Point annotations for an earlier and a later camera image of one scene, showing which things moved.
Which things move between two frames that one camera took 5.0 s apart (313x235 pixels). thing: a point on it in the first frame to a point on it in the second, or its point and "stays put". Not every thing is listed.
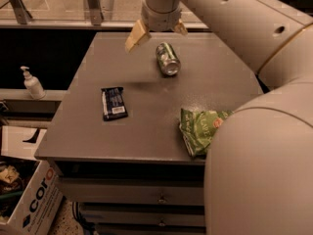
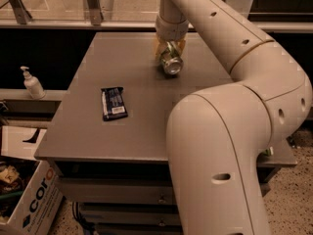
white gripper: x=161 y=20 to x=170 y=29
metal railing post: x=22 y=14 stays put
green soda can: x=167 y=59 stays put
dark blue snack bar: x=113 y=103 stays put
